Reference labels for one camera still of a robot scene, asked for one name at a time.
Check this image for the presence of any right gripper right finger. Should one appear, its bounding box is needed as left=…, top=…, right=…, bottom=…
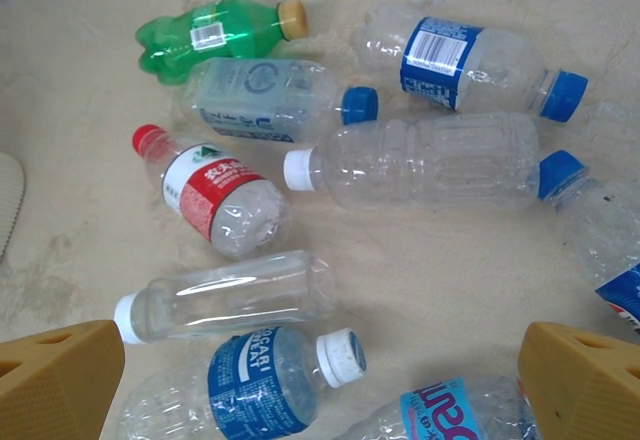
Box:
left=516, top=321, right=640, bottom=440

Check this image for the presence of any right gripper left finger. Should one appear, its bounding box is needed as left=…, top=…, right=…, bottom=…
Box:
left=0, top=318, right=127, bottom=440

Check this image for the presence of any clear bottle cyan label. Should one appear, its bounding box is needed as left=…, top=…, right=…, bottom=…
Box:
left=332, top=373, right=544, bottom=440

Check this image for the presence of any clear square bottle white cap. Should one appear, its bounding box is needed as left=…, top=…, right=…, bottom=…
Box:
left=113, top=249, right=337, bottom=346

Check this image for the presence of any Pocari Sweat blue label bottle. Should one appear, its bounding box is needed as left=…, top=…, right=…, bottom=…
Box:
left=117, top=327, right=369, bottom=440

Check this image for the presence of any clear ribbed bottle white cap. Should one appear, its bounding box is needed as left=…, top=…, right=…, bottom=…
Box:
left=283, top=112, right=544, bottom=212

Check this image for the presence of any frosted soda water bottle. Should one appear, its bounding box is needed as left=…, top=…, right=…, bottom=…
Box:
left=182, top=57, right=380, bottom=145

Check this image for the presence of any clear bottle dark blue label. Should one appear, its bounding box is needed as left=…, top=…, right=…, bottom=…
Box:
left=349, top=2, right=590, bottom=124

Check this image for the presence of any crinkled bottle blue red label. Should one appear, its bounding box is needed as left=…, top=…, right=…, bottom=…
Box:
left=537, top=149, right=640, bottom=336

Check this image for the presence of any red white label bottle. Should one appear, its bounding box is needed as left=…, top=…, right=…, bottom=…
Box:
left=132, top=123, right=294, bottom=262

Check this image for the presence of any green bottle with barcode label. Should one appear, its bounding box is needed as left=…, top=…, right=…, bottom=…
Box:
left=135, top=0, right=309, bottom=86

